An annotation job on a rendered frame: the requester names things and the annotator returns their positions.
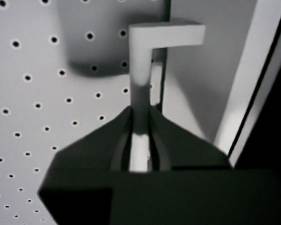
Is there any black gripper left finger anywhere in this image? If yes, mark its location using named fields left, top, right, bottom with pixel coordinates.
left=46, top=106, right=133, bottom=172

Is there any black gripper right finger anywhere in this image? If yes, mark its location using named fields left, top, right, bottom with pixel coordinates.
left=148, top=105, right=233, bottom=171

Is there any grey perforated base plate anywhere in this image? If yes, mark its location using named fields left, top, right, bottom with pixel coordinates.
left=0, top=0, right=171, bottom=225

